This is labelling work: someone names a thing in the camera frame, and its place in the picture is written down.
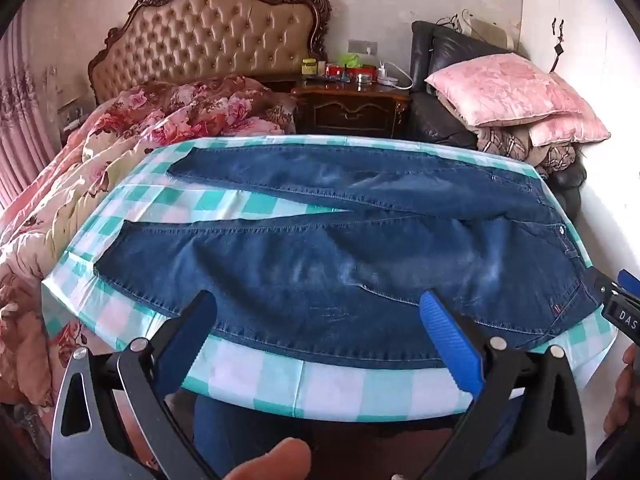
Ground black hanging strap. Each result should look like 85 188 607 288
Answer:
547 17 566 73

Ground brown plaid blanket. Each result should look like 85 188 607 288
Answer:
475 125 576 176

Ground person's legs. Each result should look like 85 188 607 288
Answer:
194 394 521 480

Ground pink curtain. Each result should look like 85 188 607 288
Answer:
0 10 61 211

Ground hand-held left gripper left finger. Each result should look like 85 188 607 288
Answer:
51 290 221 480

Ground beige cushion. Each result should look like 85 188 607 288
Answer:
460 10 521 53

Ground green white checked tablecloth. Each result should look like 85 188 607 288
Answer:
42 134 621 423

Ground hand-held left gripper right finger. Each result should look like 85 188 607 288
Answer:
419 291 589 480

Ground person's right hand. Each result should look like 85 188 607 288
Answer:
602 344 640 436

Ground blue denim pants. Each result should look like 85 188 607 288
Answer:
94 147 603 368

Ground red box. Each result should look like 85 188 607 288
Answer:
325 64 378 81

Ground tufted beige bed headboard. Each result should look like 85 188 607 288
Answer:
87 0 332 106

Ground white power strip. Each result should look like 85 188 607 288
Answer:
376 61 413 92

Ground black leather sofa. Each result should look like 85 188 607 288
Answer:
407 21 587 221

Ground small pink pillow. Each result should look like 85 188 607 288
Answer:
527 110 612 148

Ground large pink pillow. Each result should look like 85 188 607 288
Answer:
425 53 596 128

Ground person's left hand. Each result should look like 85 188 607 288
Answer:
222 437 312 480

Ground dark wooden nightstand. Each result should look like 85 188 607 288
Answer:
291 80 413 138

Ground pink floral quilt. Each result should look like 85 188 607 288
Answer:
0 76 298 406

